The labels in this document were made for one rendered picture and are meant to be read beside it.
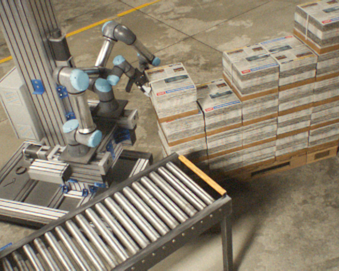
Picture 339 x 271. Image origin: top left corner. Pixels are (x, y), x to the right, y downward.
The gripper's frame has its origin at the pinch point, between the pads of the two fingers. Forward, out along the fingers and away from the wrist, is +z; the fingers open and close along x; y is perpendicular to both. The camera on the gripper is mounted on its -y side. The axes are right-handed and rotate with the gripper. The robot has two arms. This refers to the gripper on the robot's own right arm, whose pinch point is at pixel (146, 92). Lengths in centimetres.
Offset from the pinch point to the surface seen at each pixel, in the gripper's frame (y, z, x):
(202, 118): 19.0, 34.1, -18.8
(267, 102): 62, 62, -18
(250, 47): 77, 36, 14
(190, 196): -8, 18, -88
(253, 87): 60, 42, -18
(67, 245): -71, -19, -97
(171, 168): -11, 16, -61
